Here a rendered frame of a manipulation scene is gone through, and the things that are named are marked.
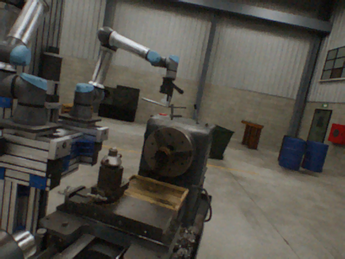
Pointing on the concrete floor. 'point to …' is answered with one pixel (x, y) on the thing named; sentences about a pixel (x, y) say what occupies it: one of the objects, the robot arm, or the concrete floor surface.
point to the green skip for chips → (220, 142)
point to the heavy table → (251, 134)
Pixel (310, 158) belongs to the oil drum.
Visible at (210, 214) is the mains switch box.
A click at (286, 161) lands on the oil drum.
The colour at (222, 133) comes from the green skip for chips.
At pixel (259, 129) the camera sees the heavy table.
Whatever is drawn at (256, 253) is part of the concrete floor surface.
